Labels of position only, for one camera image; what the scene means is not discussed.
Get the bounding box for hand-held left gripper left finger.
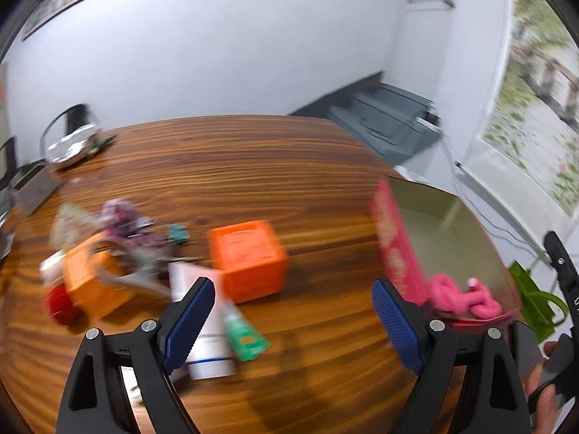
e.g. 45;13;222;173
56;277;215;434

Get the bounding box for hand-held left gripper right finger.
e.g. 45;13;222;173
372;279;532;434

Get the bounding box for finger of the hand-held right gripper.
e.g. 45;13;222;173
544;230;579;326
512;320;542;374

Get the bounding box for pink tin container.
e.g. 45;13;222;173
371;177;525;328

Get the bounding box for orange embossed square block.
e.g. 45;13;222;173
61;233;136;319

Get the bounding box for green pen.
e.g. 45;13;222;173
88;135;119;157

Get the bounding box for person's right hand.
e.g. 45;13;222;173
525;341;566;432

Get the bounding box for white cream tube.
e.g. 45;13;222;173
168;262;238;380

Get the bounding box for green felt bag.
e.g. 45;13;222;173
507;260;571;342

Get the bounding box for green cap sanitizer bottle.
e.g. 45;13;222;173
221;303;272;362

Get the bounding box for pink plush toy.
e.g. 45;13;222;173
427;273;504;322

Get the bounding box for orange studded cube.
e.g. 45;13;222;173
208;219;289;305

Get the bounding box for teal binder clip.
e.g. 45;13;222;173
167;224;191;245

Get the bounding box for red fuzzy ball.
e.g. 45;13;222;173
44;284;77;325

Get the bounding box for white printed carton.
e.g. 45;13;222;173
50;203;98;249

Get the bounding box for white power strip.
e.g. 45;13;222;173
414;108;441;129

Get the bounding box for grey rectangular box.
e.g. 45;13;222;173
9;163;62;215

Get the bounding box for grey stairs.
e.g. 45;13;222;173
289;70;441;166

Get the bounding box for foil dish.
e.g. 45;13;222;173
45;124;102;166

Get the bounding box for black metal chair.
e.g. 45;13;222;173
40;104;102;163

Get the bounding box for painted wall scroll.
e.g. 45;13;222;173
470;0;579;218

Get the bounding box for framed wall picture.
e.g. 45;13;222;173
22;0;102;39

